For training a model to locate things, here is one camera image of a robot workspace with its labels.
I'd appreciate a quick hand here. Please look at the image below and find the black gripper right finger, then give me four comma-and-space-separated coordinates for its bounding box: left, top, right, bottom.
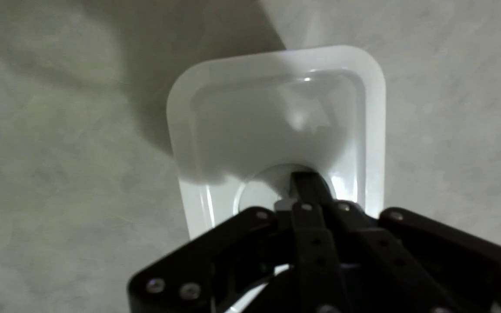
313, 174, 501, 313

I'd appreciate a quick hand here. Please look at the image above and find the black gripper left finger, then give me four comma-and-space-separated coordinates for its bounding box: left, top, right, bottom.
127, 173, 349, 313

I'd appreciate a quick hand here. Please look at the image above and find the white container lid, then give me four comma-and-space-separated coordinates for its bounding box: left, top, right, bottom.
167, 46, 386, 237

